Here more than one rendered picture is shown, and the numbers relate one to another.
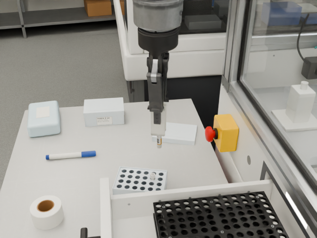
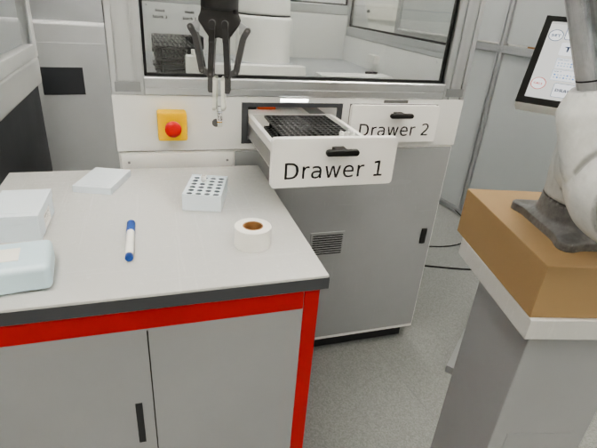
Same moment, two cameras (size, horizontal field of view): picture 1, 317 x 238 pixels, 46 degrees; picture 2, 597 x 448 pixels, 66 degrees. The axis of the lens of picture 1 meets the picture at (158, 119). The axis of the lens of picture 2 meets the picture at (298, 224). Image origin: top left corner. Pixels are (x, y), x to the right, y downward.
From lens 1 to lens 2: 1.24 m
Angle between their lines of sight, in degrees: 85
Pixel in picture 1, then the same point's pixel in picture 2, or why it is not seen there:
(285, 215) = not seen: hidden behind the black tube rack
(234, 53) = (140, 44)
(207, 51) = not seen: outside the picture
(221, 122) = (172, 112)
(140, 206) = not seen: hidden behind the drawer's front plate
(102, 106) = (26, 202)
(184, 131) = (107, 172)
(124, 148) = (121, 210)
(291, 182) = (285, 85)
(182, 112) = (46, 178)
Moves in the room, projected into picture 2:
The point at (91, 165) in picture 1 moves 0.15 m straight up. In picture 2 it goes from (153, 228) to (147, 156)
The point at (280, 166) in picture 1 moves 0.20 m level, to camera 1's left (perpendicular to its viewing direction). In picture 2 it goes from (265, 89) to (273, 106)
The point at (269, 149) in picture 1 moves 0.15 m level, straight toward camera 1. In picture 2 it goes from (244, 89) to (300, 95)
